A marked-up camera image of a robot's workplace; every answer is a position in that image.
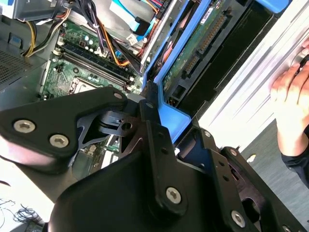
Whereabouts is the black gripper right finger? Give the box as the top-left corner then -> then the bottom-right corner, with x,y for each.
190,117 -> 309,232

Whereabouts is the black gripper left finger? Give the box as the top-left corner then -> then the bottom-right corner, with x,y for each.
0,80 -> 191,217

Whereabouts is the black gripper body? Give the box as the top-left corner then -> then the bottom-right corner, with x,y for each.
48,149 -> 236,232

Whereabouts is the hard disk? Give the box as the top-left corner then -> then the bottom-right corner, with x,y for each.
141,0 -> 294,145

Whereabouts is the person's bare hand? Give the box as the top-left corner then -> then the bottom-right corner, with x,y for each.
270,38 -> 309,157

